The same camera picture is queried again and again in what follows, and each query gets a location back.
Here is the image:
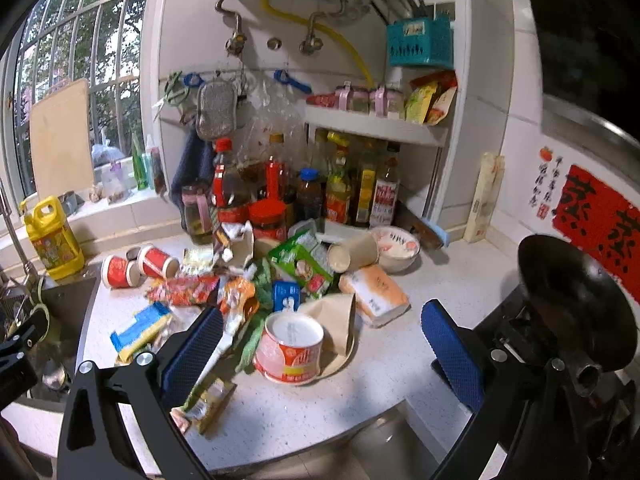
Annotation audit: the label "yellow Enaak snack packet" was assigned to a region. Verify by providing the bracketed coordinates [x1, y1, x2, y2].
[170, 378, 236, 436]

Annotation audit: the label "blue yellow wrapper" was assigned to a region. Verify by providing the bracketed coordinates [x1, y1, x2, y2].
[110, 301, 172, 363]

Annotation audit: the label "red paper cup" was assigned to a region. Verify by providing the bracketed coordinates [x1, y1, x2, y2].
[137, 245, 180, 280]
[101, 255, 142, 289]

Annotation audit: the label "red instant noodle bowl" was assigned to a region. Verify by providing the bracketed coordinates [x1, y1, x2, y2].
[254, 311, 324, 386]

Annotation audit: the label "brown paper cup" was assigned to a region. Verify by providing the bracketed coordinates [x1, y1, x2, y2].
[298, 294, 355, 356]
[328, 232, 378, 273]

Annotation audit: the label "steel sink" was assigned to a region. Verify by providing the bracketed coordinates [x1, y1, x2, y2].
[1, 271, 100, 412]

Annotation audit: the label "black wok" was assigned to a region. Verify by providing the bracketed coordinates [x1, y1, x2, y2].
[518, 234, 638, 372]

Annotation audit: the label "yellow detergent jug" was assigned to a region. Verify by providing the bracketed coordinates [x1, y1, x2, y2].
[24, 196, 85, 281]

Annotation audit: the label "red snack wrapper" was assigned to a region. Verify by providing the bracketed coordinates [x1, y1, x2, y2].
[145, 275, 219, 308]

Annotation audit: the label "orange white tissue pack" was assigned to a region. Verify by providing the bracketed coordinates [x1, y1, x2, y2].
[338, 264, 410, 328]

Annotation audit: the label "glass jar pink lid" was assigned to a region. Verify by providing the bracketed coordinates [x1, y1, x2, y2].
[181, 182, 213, 245]

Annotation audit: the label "brown paper cup upright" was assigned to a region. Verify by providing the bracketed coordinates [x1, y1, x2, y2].
[328, 232, 378, 273]

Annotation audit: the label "green bottle on sill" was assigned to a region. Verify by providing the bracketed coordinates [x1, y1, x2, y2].
[131, 134, 148, 191]

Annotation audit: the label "teal spray bottle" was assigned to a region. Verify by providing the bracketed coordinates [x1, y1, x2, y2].
[143, 134, 160, 193]

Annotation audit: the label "wooden cutting board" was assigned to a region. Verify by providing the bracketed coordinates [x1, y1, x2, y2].
[29, 79, 94, 200]

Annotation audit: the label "chopstick paper package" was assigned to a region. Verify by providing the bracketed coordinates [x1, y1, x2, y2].
[463, 153, 506, 243]

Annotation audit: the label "white label vinegar bottle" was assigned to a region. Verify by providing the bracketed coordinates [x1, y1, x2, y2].
[369, 141, 400, 228]

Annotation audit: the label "dark blue hanging cloth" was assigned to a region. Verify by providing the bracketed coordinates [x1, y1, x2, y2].
[169, 128, 215, 214]

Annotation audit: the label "green snack bag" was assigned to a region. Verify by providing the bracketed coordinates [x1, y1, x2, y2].
[267, 230, 334, 299]

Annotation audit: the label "red cap soy bottle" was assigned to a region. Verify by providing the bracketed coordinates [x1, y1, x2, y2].
[212, 136, 250, 223]

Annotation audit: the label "red lid sauce jar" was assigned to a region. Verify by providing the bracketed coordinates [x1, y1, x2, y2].
[248, 198, 286, 242]

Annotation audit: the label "blue cap dark bottle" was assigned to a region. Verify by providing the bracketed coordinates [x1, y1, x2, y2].
[295, 168, 326, 232]

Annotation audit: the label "grey scrub sponge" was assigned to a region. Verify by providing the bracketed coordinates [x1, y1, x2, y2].
[195, 79, 238, 142]

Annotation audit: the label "teal plastic basket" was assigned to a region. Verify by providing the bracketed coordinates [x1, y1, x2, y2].
[386, 16, 454, 70]

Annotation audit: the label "green handled scissors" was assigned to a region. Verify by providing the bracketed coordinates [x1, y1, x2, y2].
[152, 72, 190, 120]

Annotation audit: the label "white wall shelf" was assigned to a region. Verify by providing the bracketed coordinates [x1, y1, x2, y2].
[305, 105, 448, 148]

